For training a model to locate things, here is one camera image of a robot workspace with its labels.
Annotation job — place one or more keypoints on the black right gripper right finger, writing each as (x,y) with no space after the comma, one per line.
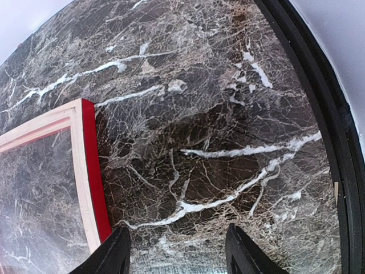
(243,255)

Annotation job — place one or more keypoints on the clear acrylic sheet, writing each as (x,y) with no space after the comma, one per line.
(41,222)

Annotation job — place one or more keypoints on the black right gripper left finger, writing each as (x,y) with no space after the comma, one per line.
(112,257)

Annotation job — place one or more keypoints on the red wooden picture frame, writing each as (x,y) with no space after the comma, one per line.
(77,117)

